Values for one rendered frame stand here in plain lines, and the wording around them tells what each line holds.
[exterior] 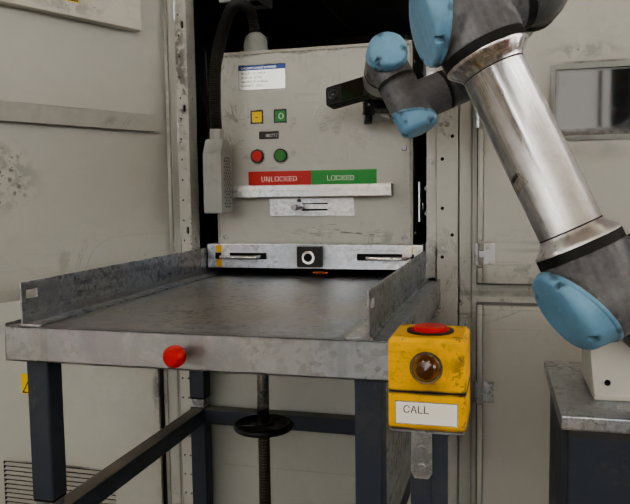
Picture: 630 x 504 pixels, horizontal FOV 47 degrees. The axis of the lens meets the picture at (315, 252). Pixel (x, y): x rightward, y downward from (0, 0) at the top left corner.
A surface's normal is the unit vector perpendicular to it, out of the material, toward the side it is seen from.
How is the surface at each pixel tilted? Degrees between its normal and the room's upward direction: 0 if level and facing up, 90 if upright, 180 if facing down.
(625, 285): 78
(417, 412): 90
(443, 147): 90
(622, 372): 45
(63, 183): 90
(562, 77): 90
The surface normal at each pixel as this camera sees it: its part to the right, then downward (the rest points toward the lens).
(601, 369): -0.18, -0.65
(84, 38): 0.79, 0.04
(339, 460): -0.26, 0.08
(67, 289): 0.97, 0.01
